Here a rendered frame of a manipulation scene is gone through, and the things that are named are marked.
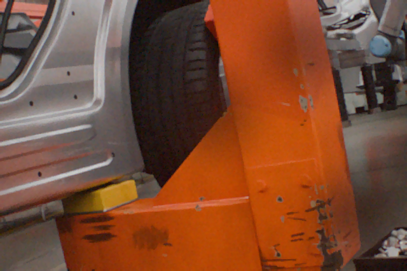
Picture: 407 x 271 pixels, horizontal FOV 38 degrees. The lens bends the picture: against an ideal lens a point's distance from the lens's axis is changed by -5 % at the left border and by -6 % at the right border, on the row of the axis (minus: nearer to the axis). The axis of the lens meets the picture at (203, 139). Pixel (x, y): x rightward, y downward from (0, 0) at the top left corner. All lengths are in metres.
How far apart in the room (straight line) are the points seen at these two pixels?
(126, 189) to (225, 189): 0.32
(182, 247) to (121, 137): 0.33
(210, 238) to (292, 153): 0.25
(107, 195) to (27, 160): 0.26
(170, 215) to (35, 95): 0.38
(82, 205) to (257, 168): 0.46
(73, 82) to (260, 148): 0.48
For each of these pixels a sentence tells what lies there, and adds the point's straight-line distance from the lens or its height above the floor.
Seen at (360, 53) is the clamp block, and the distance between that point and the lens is 1.89.
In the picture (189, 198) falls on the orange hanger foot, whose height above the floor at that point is 0.69.
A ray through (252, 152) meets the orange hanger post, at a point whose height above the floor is 0.77.
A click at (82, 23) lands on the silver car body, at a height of 1.12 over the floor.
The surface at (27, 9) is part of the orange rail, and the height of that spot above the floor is 3.10.
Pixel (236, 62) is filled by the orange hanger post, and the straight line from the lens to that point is 1.16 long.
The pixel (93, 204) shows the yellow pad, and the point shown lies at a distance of 1.42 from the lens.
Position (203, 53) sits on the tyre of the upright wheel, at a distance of 1.61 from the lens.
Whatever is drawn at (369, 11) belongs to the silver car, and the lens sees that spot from 4.43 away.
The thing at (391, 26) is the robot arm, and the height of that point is 1.01.
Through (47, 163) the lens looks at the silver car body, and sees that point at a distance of 1.28.
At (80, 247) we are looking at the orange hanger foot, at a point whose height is 0.61.
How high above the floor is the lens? 0.87
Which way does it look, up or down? 3 degrees down
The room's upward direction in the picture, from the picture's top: 11 degrees counter-clockwise
